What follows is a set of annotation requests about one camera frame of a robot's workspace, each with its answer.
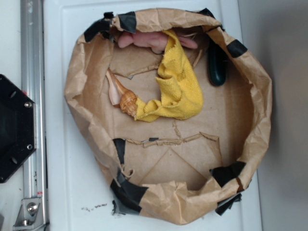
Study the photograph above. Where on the yellow cloth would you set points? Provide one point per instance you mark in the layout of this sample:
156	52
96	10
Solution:
181	94

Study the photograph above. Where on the orange conch seashell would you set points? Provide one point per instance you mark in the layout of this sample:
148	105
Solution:
120	96

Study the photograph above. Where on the brown paper bag basin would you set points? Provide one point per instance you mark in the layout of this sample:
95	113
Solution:
169	169

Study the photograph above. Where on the pink plush toy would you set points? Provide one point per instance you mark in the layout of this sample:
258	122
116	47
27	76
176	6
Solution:
156	41

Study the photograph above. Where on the dark green cucumber toy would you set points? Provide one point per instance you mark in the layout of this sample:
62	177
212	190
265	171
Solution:
216	64

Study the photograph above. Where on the white tray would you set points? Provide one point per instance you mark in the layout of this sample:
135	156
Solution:
79	196

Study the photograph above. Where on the aluminium extrusion rail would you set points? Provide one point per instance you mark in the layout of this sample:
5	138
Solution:
32	70

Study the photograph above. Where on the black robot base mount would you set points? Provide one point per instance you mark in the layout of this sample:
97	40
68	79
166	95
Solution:
17	128

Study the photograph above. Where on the metal corner bracket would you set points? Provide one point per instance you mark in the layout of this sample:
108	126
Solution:
30	215

